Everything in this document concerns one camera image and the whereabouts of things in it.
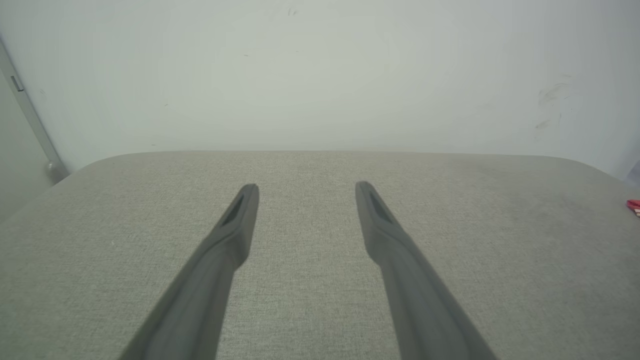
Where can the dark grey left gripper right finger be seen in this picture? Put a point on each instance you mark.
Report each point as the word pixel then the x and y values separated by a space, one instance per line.
pixel 415 300

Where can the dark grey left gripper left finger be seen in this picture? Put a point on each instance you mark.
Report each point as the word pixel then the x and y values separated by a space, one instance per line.
pixel 210 290

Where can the red garment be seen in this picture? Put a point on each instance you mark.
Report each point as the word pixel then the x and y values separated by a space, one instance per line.
pixel 634 206

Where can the grey metal wall rail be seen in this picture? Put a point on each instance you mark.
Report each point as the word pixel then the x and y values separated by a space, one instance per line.
pixel 30 116

